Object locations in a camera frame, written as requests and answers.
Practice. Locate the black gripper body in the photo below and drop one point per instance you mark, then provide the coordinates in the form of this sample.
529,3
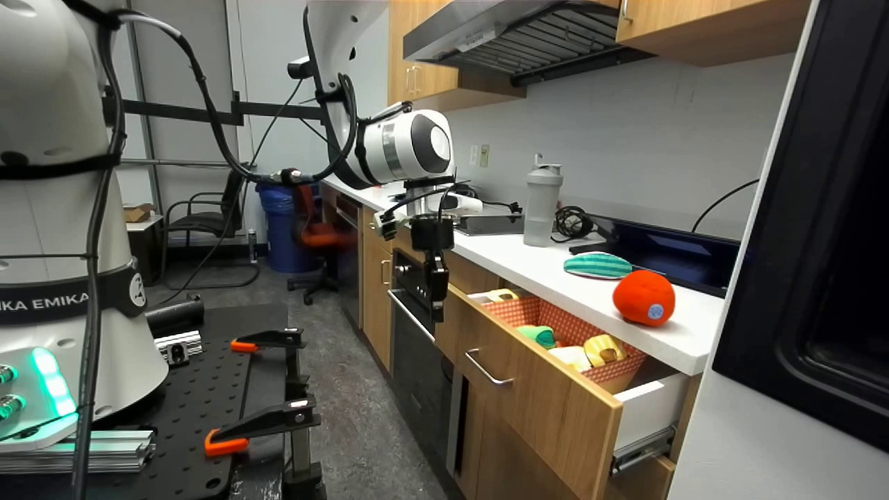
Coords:
430,234

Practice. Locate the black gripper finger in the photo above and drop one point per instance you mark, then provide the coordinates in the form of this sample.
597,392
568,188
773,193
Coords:
436,274
423,302

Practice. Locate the watermelon slice plush toy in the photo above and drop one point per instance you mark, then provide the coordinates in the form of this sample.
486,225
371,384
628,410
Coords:
597,268

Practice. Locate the wooden front white drawer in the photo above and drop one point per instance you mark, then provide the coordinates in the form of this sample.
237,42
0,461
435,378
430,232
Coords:
546,407

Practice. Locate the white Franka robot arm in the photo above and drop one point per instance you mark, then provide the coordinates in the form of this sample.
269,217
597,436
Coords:
57,92

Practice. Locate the yellow plush toy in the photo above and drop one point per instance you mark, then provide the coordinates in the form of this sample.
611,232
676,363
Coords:
604,352

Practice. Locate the wooden base cabinets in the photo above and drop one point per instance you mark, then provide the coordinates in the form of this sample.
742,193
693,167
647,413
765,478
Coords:
375,296

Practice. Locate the flat grey tray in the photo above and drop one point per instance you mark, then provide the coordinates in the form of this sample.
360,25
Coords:
490,224

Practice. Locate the grey shaker bottle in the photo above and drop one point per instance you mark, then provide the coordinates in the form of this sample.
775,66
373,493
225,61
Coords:
543,210

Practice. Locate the red office chair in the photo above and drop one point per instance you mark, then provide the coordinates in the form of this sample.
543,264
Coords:
308,238

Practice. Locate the wooden upper cabinet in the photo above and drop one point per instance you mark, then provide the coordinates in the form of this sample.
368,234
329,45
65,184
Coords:
416,73
704,23

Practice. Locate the black metal chair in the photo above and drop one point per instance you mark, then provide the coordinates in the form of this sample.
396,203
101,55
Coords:
230,191

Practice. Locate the orange patterned basket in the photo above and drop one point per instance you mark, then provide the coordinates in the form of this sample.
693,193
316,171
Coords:
628,371

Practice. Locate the steel range hood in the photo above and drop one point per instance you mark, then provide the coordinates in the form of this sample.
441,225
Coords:
546,42

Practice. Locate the small white device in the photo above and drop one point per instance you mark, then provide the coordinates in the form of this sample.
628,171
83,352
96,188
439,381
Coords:
180,349

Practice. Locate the small black device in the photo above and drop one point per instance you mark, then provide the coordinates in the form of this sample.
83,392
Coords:
176,318

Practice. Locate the black perforated mounting table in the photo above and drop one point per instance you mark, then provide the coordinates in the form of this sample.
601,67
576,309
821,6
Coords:
185,407

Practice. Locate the grey metal pole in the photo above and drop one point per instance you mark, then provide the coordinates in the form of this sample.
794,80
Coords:
144,148

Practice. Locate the aluminium extrusion bar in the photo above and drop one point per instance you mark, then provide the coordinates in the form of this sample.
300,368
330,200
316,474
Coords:
93,452

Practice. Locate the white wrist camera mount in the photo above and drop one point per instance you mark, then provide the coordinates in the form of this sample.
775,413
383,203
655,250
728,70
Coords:
462,200

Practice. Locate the black stereo camera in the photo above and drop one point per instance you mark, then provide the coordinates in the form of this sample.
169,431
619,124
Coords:
298,67

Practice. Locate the black camera boom stand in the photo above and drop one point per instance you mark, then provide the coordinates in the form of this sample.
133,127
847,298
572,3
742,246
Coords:
185,111

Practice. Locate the glossy black wall oven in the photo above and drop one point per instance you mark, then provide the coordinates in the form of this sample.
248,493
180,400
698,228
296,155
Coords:
814,232

